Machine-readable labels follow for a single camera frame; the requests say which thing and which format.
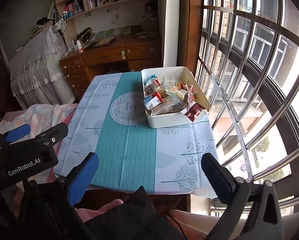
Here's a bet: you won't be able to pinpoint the red Lipo biscuit bag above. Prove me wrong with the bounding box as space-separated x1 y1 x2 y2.
184 102 205 122

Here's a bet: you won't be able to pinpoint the brown soda cracker pack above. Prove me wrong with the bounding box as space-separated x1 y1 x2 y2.
151 96 181 116

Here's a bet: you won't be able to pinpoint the walnut snack clear pack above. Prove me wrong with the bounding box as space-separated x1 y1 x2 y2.
184 84 197 105

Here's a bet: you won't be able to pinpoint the red blue cookie roll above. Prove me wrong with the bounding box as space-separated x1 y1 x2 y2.
143 92 163 111

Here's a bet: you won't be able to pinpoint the mountain print bread bag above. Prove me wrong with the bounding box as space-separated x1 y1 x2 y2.
165 86 186 103

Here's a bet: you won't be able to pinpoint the blue foil candy pack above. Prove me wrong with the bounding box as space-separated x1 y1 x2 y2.
144 75 156 85

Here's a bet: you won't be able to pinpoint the red candy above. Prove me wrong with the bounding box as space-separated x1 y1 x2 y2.
144 77 160 96

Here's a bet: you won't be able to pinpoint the person's right hand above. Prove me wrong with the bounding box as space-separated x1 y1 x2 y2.
166 210 220 239

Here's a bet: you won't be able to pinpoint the pastel floral blanket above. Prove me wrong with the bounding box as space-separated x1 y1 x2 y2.
0 103 79 184

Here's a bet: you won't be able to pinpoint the blue patterned tablecloth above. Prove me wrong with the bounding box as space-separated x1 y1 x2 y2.
53 72 216 198

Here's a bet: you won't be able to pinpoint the white red small bottle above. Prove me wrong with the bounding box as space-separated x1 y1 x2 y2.
76 40 83 53

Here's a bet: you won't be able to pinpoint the black gold ornate box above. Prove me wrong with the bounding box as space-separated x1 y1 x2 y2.
77 27 94 46

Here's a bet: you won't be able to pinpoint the wooden desk with drawers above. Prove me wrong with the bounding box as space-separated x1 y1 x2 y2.
59 35 162 100

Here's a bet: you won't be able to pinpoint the white plastic storage bin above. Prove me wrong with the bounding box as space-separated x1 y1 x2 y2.
141 67 210 128

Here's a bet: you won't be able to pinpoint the metal window bars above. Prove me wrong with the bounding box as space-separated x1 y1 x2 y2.
196 0 299 216

